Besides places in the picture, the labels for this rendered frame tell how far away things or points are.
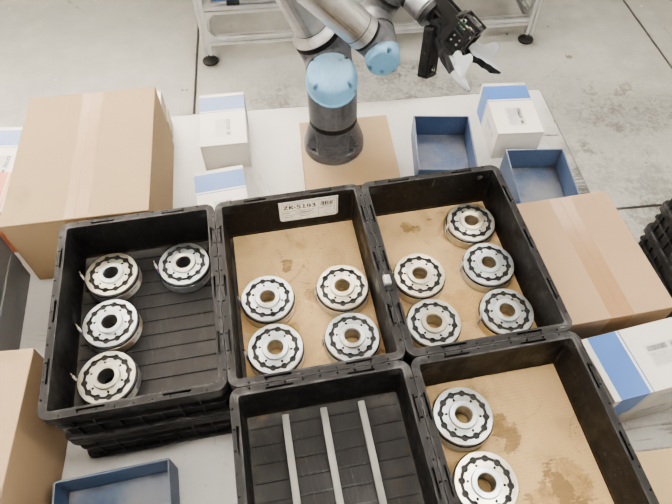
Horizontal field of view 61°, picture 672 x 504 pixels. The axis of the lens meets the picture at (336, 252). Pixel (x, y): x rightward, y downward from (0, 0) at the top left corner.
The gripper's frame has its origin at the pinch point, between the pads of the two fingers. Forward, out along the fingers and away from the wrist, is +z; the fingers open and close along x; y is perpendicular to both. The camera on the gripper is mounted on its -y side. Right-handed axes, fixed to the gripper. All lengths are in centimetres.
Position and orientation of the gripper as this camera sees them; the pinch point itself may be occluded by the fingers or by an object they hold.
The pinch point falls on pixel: (484, 84)
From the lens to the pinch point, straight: 131.7
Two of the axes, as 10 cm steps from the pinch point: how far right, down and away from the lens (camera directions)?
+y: 4.6, -4.6, -7.6
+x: 6.1, -4.5, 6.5
